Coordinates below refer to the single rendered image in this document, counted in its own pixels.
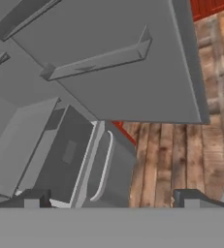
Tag large grey cupboard door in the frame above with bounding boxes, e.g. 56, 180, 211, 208
12, 0, 211, 126

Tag curved pale grey fridge handle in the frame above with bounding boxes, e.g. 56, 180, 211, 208
89, 130, 115, 203

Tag long grey bar handle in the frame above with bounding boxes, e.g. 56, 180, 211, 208
40, 24, 153, 82

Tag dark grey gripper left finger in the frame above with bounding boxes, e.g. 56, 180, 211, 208
0, 188, 53, 209

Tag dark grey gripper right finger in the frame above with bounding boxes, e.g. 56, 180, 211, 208
173, 188, 224, 209

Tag red cupboards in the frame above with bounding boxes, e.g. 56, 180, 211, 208
190, 0, 224, 23

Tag grey fridge door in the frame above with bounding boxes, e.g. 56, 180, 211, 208
72, 119, 138, 209

